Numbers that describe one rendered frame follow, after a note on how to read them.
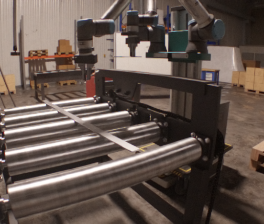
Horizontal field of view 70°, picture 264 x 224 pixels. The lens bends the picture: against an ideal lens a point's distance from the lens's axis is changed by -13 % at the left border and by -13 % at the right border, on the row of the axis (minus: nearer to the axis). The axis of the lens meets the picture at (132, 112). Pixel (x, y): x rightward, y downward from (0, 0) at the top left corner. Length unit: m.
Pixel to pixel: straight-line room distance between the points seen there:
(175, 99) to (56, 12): 10.15
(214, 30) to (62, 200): 1.41
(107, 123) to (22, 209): 0.83
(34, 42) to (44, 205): 10.82
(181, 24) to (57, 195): 1.88
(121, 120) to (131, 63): 4.73
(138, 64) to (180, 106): 4.00
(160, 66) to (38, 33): 7.09
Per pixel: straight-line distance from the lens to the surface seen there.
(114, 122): 1.35
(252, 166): 2.80
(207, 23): 1.61
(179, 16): 2.20
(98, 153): 1.01
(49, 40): 11.45
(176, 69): 2.13
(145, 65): 6.11
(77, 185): 0.69
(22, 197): 0.67
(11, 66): 11.19
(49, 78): 6.34
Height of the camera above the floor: 1.27
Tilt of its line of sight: 15 degrees down
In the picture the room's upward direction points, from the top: straight up
